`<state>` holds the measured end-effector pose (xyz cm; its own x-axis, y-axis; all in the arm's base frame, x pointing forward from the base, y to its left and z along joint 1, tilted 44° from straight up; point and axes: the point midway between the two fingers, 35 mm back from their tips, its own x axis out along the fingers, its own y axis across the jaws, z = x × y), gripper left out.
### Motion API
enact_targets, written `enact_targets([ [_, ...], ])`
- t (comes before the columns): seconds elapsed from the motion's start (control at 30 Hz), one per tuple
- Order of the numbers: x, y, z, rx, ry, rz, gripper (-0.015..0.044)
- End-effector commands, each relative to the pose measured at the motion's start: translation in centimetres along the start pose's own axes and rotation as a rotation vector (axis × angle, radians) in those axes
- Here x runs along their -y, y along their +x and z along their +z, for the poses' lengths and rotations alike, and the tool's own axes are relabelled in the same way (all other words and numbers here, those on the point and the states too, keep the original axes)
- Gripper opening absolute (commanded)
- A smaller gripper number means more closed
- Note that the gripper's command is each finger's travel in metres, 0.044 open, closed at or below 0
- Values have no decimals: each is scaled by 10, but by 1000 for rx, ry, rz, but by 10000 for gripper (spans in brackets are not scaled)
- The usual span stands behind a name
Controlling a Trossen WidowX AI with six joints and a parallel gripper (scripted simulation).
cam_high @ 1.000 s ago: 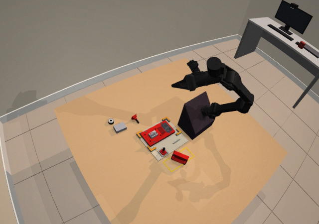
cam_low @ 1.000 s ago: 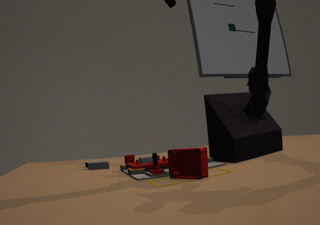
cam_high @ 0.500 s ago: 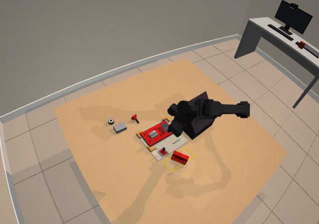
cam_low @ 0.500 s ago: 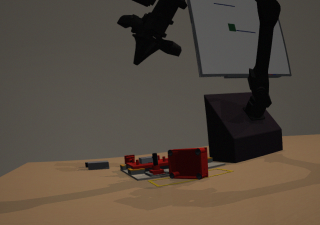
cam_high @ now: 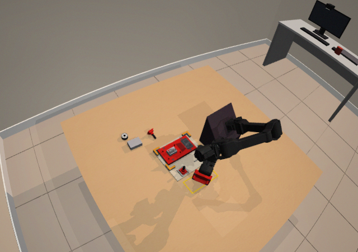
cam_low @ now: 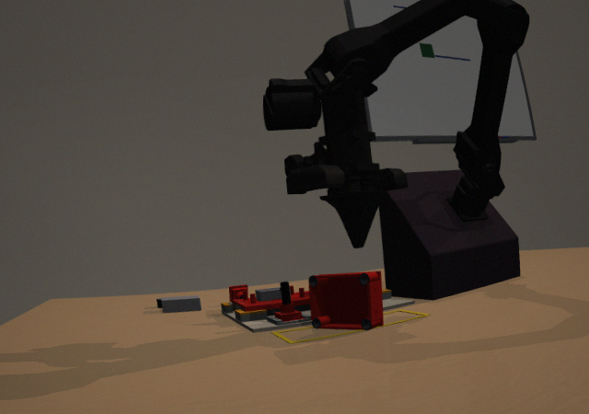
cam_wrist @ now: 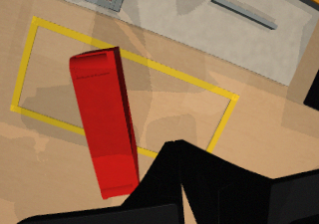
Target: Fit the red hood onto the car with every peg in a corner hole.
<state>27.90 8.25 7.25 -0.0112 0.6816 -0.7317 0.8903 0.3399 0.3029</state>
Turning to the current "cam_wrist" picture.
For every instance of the yellow rectangular frame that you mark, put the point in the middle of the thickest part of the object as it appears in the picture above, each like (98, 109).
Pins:
(132, 56)

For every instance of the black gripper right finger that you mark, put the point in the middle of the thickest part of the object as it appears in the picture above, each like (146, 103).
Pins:
(219, 192)

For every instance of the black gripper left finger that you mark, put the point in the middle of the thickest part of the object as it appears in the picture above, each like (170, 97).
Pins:
(156, 200)

